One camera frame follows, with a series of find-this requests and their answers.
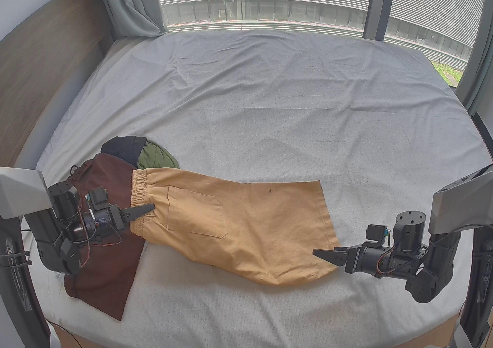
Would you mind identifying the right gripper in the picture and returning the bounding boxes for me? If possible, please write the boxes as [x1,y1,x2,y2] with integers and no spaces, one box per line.
[312,245,387,275]

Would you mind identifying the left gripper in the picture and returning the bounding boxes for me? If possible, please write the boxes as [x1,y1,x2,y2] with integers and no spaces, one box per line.
[91,203,156,233]

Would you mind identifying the tan shorts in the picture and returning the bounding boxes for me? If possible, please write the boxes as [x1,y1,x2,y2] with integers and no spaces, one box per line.
[129,167,341,288]

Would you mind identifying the bed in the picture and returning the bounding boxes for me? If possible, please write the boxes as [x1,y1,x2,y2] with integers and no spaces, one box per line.
[0,0,493,348]

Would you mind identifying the green garment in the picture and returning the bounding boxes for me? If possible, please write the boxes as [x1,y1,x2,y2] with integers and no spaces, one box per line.
[136,140,181,171]

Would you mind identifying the brown shorts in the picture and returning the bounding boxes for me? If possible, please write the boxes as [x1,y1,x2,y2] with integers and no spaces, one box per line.
[63,152,146,321]

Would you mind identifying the black garment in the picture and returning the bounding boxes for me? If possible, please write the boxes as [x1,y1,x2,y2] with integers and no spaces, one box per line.
[100,135,149,168]

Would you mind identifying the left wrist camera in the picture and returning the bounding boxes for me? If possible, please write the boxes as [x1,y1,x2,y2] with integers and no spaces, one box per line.
[85,186,111,211]

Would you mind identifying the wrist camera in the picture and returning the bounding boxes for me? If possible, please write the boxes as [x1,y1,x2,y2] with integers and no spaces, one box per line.
[85,186,111,211]
[365,224,390,244]

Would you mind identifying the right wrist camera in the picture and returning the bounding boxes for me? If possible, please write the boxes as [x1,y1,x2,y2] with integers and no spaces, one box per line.
[365,224,390,244]

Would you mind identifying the black cable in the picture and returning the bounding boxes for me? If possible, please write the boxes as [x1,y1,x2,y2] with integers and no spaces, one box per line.
[49,321,79,345]

